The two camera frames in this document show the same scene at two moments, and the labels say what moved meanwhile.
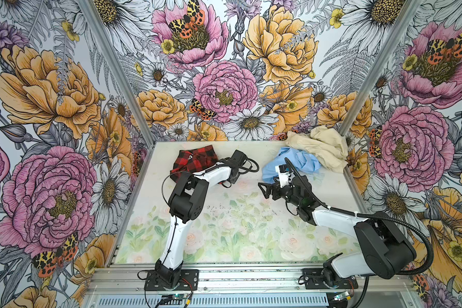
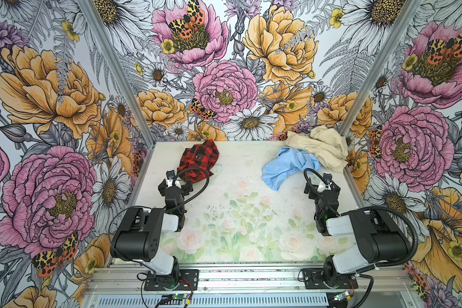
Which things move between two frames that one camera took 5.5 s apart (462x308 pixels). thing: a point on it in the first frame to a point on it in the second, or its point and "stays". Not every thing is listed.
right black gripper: (276, 187) to (311, 194)
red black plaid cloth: (193, 160) stays
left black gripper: (233, 179) to (187, 188)
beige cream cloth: (325, 144) stays
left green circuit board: (179, 296) stays
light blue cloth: (300, 162) stays
